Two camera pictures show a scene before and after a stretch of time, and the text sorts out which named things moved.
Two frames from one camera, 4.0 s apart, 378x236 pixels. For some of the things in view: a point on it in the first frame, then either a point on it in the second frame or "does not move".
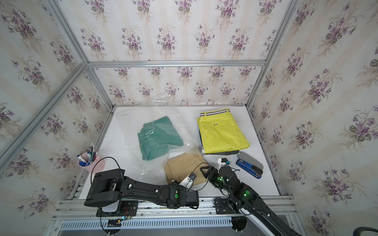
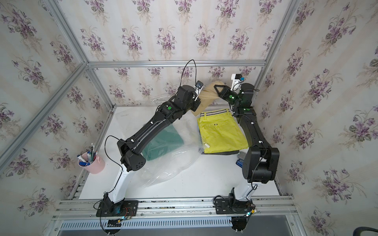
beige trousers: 179,167 -> 208,95
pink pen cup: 90,161 does not move
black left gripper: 179,185 -> 194,103
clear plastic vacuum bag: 149,135 does not move
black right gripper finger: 209,172 -> 223,91
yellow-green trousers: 219,132 does not move
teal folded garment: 155,136 does not move
